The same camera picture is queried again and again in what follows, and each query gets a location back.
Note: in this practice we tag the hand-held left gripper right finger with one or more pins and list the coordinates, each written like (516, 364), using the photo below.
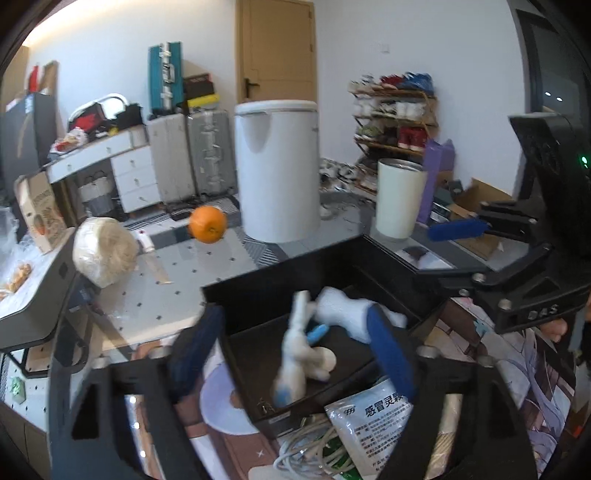
(390, 355)

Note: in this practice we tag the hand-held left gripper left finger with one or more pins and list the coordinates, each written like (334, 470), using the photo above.
(196, 344)

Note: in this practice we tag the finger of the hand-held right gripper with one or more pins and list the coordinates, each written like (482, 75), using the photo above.
(457, 230)
(498, 272)

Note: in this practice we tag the white plush toy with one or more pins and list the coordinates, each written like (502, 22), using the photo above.
(341, 309)

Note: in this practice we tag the white green medicine packet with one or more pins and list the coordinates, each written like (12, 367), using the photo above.
(364, 424)

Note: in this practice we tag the black storage box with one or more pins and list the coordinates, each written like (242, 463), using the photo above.
(286, 277)

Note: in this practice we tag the person's right hand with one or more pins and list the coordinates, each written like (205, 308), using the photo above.
(554, 330)

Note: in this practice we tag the open cardboard box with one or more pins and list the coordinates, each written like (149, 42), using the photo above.
(471, 207)

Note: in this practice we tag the purple block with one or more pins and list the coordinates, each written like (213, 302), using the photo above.
(436, 180)

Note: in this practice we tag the printed desk mat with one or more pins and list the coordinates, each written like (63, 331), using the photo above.
(471, 323)

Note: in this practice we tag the white tumbler cup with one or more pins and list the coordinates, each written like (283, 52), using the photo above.
(399, 203)

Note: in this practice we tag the orange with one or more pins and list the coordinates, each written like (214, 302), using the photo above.
(207, 225)

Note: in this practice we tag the scattered shoes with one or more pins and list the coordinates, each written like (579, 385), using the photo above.
(346, 173)

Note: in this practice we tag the wooden shoe rack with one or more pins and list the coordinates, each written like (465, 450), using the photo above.
(392, 120)

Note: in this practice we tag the dark glass door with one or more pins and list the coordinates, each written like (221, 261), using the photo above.
(549, 55)

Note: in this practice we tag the beige wrapped bundle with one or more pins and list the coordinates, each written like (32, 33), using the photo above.
(105, 251)

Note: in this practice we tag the grey laundry basket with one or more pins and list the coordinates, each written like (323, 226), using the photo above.
(96, 194)

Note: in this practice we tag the white dresser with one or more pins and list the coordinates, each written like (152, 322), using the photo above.
(129, 170)

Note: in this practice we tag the silver suitcase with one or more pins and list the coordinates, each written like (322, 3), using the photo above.
(211, 154)
(171, 159)

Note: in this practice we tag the white electric kettle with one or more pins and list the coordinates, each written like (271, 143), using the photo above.
(277, 175)

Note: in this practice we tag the clear plastic snack bag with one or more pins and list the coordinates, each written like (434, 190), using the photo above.
(14, 258)

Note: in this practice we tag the cardboard carton orange print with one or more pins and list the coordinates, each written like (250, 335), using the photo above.
(41, 212)

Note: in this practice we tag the snack plate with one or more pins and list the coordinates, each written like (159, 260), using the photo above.
(69, 141)

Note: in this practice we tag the yellow black box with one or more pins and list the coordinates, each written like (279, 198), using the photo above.
(204, 102)

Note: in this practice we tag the red black bag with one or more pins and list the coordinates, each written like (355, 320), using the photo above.
(87, 117)

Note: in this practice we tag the wooden door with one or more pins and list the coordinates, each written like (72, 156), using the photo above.
(277, 46)

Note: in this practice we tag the dark brown box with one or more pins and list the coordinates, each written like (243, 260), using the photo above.
(198, 85)

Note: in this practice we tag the black fridge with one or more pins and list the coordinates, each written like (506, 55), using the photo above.
(27, 138)

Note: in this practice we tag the teal suitcase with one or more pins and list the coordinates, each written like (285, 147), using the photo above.
(165, 78)

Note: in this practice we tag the flat cardboard piece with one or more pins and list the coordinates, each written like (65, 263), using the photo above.
(49, 77)

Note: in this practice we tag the red box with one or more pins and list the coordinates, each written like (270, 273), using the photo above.
(33, 78)

